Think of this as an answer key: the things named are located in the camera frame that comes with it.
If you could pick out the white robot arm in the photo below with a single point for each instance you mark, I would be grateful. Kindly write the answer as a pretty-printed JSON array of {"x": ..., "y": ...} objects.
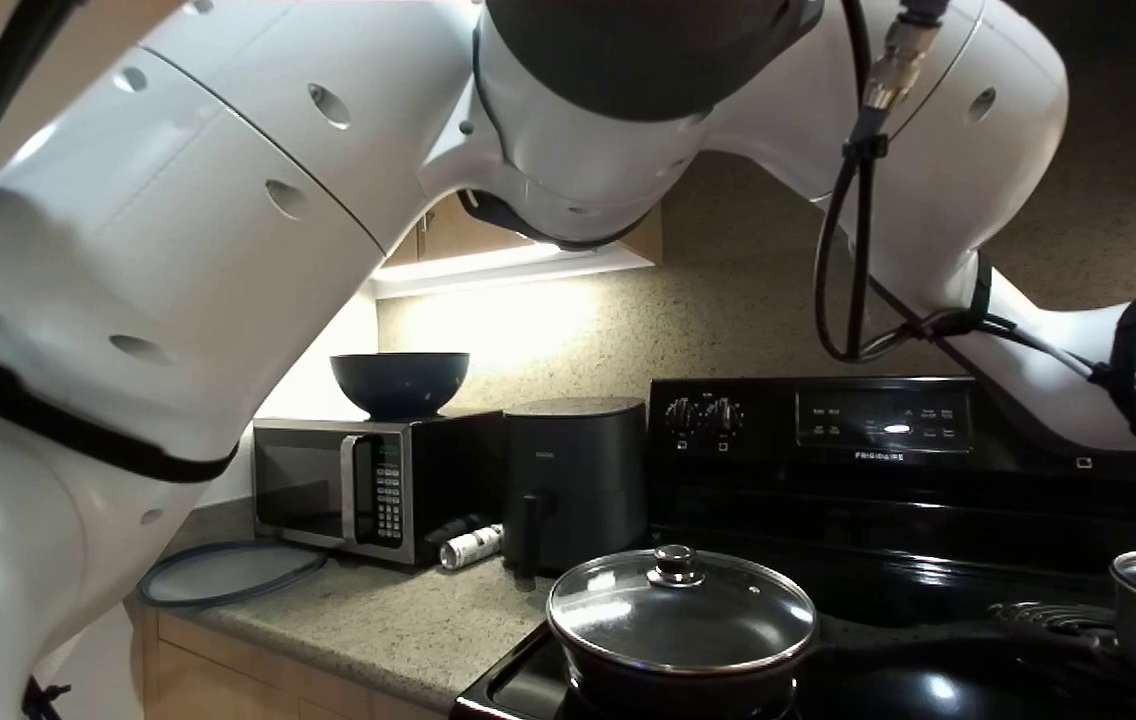
[{"x": 192, "y": 227}]

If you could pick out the under cabinet light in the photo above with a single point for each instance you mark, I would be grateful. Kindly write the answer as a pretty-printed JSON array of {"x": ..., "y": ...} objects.
[{"x": 501, "y": 268}]

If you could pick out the black air fryer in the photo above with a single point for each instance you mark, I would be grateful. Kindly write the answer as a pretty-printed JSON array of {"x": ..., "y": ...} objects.
[{"x": 589, "y": 482}]

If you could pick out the dark round bowl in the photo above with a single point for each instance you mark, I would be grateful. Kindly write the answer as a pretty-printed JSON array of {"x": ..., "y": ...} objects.
[{"x": 401, "y": 382}]

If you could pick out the wooden upper cabinet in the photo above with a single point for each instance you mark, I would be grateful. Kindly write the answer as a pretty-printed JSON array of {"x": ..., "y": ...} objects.
[{"x": 441, "y": 240}]

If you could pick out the clear salt shaker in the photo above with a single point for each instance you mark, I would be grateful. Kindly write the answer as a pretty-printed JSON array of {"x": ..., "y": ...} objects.
[{"x": 473, "y": 545}]

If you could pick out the black electric stove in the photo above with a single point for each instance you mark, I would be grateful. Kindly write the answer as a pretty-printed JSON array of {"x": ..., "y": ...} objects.
[{"x": 753, "y": 495}]

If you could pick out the large glass pan lid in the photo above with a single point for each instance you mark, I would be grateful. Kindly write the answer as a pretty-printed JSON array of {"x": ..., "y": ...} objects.
[{"x": 673, "y": 621}]

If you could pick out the stainless steel microwave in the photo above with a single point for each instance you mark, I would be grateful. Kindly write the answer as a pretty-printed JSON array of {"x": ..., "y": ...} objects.
[{"x": 315, "y": 495}]

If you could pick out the black frying pan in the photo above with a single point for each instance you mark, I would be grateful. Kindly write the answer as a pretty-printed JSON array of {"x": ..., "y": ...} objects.
[{"x": 673, "y": 690}]

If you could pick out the gray round plate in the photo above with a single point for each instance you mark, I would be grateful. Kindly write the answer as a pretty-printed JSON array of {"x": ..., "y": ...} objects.
[{"x": 228, "y": 572}]

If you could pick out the wooden base cabinet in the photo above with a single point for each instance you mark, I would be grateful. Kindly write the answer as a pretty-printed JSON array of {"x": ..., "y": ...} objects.
[{"x": 233, "y": 675}]

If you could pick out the black range hood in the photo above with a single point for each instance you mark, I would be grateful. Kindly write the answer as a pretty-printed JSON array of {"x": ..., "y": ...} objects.
[{"x": 1113, "y": 16}]

